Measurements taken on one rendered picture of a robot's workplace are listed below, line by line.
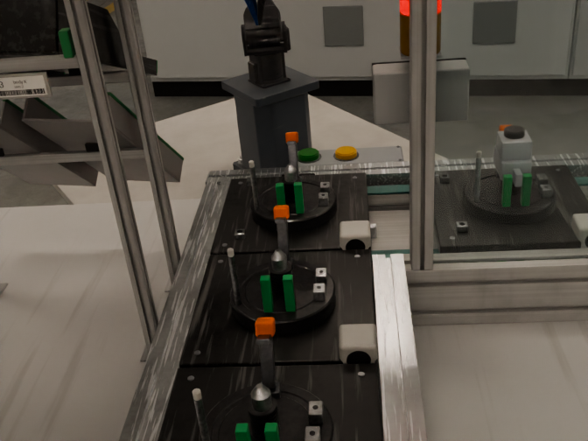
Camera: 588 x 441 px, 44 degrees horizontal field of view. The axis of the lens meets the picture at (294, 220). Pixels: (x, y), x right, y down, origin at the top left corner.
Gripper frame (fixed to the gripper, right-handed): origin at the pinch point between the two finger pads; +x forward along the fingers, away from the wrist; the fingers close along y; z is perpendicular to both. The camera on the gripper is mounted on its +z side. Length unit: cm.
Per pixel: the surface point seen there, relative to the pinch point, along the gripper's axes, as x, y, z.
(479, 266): 30, 32, 35
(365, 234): 26.9, 16.3, 30.6
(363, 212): 28.8, 16.2, 20.8
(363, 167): 29.5, 16.6, 3.1
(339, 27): 80, 7, -278
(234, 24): 77, -52, -288
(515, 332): 40, 37, 38
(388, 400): 30, 18, 61
